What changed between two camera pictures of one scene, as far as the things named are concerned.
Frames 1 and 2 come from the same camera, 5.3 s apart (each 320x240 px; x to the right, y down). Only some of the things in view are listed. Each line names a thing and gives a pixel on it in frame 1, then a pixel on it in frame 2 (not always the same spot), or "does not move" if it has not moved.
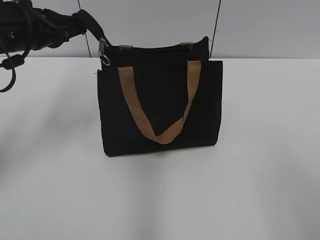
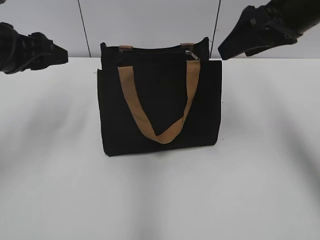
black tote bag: [157, 99] does not move
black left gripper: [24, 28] → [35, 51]
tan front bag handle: [127, 75] does not move
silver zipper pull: [101, 45] → [194, 56]
